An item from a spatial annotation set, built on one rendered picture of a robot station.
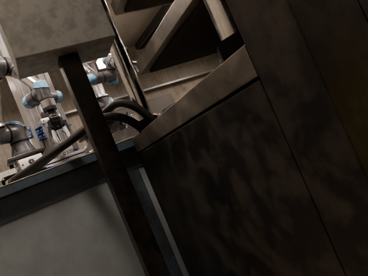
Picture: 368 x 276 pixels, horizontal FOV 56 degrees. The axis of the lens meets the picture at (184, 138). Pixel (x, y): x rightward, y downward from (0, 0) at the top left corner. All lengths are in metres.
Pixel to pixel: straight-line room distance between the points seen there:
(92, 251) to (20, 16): 0.86
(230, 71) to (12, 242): 1.03
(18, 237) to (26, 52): 0.67
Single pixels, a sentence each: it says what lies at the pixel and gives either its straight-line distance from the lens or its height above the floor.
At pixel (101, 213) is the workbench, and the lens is 1.42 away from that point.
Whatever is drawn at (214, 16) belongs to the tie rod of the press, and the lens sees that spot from 0.74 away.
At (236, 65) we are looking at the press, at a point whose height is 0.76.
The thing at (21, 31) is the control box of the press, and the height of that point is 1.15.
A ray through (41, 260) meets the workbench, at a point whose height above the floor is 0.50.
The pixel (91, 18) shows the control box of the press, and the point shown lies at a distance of 1.14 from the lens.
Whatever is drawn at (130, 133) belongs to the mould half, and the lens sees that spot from 1.59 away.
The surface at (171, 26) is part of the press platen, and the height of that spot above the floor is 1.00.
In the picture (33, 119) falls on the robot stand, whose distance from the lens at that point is 2.67.
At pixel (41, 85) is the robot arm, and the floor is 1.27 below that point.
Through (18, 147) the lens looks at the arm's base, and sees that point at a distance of 2.40.
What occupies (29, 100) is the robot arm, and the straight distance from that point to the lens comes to 2.03.
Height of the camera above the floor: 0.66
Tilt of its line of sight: 2 degrees up
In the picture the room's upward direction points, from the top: 23 degrees counter-clockwise
